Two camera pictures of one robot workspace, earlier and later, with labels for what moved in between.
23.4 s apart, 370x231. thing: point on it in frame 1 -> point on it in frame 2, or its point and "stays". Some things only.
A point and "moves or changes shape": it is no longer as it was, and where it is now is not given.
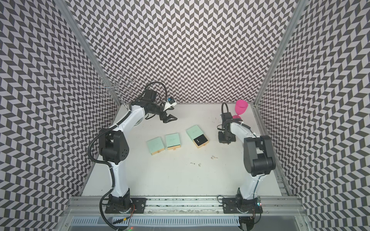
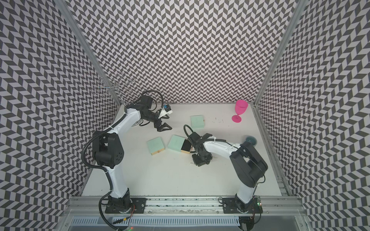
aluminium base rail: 204,206 stays
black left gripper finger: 165,119 -> 164,127
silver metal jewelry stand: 115,87 stays
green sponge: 199,138 moves or changes shape
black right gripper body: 227,137 -> 202,159
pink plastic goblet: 240,107 stays
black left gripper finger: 171,116 -> 165,127
